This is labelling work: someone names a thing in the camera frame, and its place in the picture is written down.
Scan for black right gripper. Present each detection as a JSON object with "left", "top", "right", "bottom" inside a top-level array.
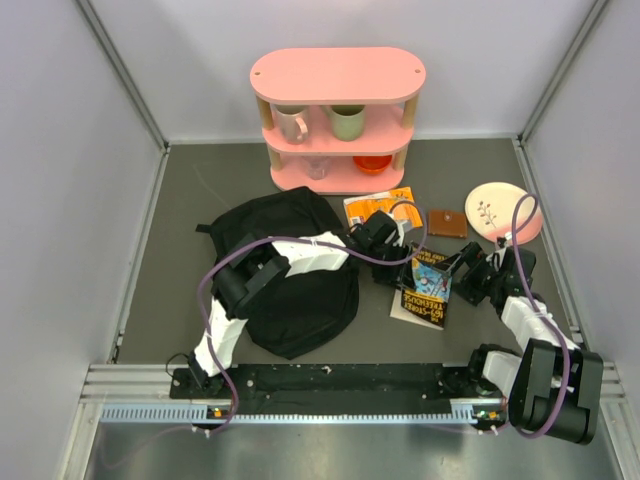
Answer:
[{"left": 431, "top": 242, "right": 504, "bottom": 306}]

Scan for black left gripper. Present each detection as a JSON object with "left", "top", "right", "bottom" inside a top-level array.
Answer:
[{"left": 365, "top": 241, "right": 416, "bottom": 292}]

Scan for black yellow treehouse book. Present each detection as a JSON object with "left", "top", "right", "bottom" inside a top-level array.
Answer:
[{"left": 390, "top": 248, "right": 452, "bottom": 330}]

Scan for black student backpack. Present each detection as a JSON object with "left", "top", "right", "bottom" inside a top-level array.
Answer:
[{"left": 196, "top": 187, "right": 359, "bottom": 360}]

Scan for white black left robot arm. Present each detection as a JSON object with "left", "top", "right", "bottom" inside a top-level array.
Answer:
[{"left": 189, "top": 211, "right": 417, "bottom": 397}]

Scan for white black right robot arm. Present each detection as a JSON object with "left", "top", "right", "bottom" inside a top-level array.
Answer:
[{"left": 435, "top": 242, "right": 604, "bottom": 445}]

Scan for brown leather wallet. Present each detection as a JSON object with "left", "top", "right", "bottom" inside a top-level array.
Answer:
[{"left": 427, "top": 209, "right": 468, "bottom": 239}]

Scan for pink and cream plate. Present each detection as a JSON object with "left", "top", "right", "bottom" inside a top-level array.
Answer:
[{"left": 465, "top": 182, "right": 544, "bottom": 244}]

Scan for orange paperback book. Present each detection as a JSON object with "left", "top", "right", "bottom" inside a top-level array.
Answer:
[{"left": 343, "top": 187, "right": 423, "bottom": 228}]

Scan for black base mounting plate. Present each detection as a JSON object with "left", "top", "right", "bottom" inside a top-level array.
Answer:
[{"left": 169, "top": 363, "right": 501, "bottom": 415}]

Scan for orange plastic bowl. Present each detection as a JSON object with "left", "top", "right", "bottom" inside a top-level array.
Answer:
[{"left": 353, "top": 155, "right": 393, "bottom": 175}]

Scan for clear drinking glass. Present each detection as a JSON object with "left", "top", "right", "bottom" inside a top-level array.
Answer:
[{"left": 304, "top": 156, "right": 331, "bottom": 180}]

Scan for green mug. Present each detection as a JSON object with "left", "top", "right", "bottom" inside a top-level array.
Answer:
[{"left": 320, "top": 105, "right": 365, "bottom": 142}]

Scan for pink wooden shelf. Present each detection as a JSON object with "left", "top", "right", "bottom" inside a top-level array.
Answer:
[{"left": 249, "top": 47, "right": 427, "bottom": 195}]

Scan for pink mug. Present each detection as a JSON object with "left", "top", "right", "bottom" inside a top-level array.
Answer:
[{"left": 274, "top": 105, "right": 309, "bottom": 144}]

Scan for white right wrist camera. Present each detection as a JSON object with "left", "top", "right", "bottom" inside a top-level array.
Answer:
[{"left": 487, "top": 235, "right": 511, "bottom": 271}]

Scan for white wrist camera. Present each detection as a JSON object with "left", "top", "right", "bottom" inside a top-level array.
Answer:
[
  {"left": 487, "top": 235, "right": 511, "bottom": 271},
  {"left": 390, "top": 213, "right": 422, "bottom": 246}
]

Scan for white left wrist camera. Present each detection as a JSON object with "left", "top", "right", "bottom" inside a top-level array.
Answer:
[{"left": 390, "top": 213, "right": 422, "bottom": 246}]

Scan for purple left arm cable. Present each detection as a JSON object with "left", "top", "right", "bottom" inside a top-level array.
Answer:
[{"left": 197, "top": 199, "right": 429, "bottom": 434}]

